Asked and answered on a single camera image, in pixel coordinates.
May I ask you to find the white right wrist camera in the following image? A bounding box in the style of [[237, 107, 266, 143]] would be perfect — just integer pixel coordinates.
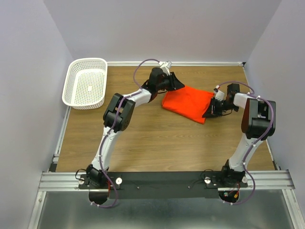
[[213, 85, 224, 101]]

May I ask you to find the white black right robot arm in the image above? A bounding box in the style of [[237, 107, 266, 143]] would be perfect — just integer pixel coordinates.
[[203, 81, 276, 187]]

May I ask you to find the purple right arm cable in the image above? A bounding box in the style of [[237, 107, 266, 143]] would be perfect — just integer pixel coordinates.
[[216, 81, 275, 206]]

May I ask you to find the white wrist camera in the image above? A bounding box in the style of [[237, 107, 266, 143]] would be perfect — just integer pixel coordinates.
[[158, 61, 172, 75], [213, 85, 224, 101]]

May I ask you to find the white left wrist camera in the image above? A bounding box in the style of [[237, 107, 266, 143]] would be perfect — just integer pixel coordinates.
[[158, 61, 172, 75]]

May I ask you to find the orange t shirt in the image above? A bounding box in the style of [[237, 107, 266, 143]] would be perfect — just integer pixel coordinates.
[[162, 86, 213, 124]]

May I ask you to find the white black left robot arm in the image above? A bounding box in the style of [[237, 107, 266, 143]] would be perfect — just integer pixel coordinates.
[[86, 67, 185, 188]]

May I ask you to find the white perforated plastic basket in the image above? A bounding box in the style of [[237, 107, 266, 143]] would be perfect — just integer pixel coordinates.
[[62, 58, 108, 110]]

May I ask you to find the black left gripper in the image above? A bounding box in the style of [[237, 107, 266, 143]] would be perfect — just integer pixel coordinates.
[[155, 72, 184, 92]]

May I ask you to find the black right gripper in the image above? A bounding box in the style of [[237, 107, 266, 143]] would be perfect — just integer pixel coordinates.
[[202, 97, 238, 118]]

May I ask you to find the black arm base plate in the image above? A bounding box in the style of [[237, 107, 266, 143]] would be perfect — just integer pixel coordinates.
[[76, 170, 248, 200]]

